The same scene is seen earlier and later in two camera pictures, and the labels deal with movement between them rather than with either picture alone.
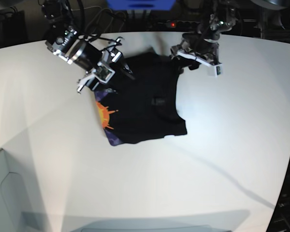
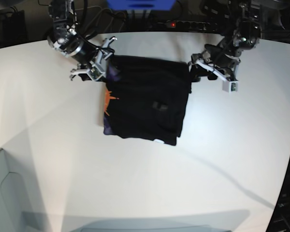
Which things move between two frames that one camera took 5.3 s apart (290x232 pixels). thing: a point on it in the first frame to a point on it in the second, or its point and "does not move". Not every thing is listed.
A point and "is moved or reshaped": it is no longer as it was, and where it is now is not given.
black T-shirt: x=132 y=110 is moved or reshaped
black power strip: x=181 y=24 does not move
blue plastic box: x=141 y=5 does not move
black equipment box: x=13 y=28 does not move
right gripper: x=202 y=47 to x=215 y=60
